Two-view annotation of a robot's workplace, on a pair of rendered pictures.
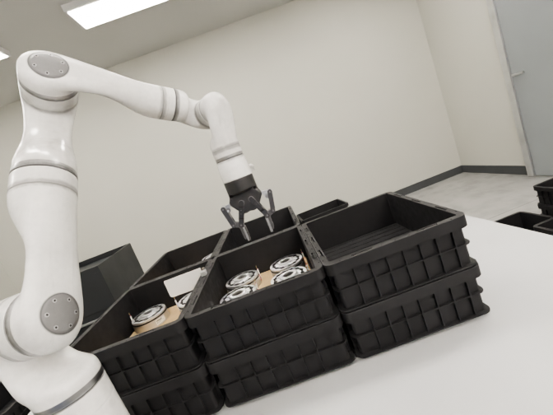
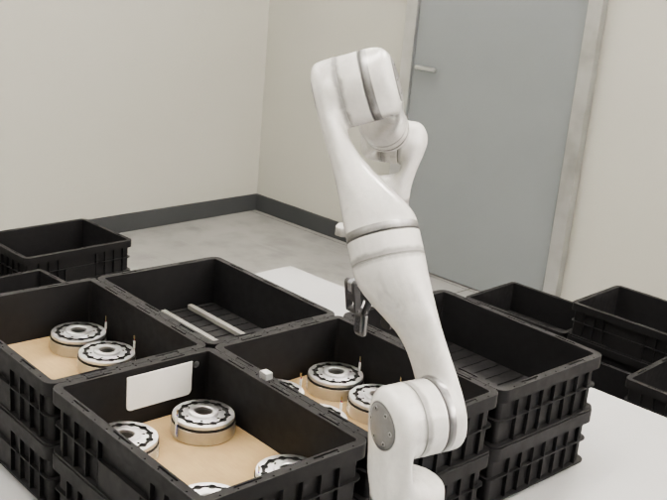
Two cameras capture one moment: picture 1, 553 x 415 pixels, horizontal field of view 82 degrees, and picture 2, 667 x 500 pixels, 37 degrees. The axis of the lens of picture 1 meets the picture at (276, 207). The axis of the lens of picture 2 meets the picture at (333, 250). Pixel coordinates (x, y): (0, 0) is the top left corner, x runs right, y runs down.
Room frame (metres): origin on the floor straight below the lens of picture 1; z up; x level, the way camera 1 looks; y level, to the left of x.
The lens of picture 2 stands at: (-0.25, 1.22, 1.61)
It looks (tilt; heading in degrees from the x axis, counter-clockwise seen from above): 17 degrees down; 315
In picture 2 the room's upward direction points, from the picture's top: 5 degrees clockwise
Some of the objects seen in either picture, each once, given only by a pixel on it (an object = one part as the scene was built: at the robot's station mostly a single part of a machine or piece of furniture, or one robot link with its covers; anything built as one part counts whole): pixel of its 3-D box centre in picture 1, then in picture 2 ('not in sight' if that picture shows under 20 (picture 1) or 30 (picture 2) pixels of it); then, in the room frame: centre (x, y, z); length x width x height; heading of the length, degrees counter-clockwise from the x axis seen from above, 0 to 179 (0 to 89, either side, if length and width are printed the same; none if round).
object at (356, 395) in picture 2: (289, 277); (377, 397); (0.80, 0.03, 0.86); 0.10 x 0.10 x 0.01
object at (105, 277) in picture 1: (113, 317); not in sight; (2.33, 1.45, 0.45); 0.62 x 0.45 x 0.90; 3
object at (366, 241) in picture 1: (371, 242); (466, 364); (0.79, -0.20, 0.87); 0.40 x 0.30 x 0.11; 179
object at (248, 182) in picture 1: (243, 193); not in sight; (0.80, 0.06, 1.10); 0.08 x 0.08 x 0.09
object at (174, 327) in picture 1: (149, 305); (205, 420); (0.81, 0.40, 0.92); 0.40 x 0.30 x 0.02; 179
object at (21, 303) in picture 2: (191, 269); (73, 356); (1.21, 0.39, 0.87); 0.40 x 0.30 x 0.11; 179
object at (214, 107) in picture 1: (219, 127); (396, 167); (0.79, 0.06, 1.27); 0.09 x 0.07 x 0.15; 33
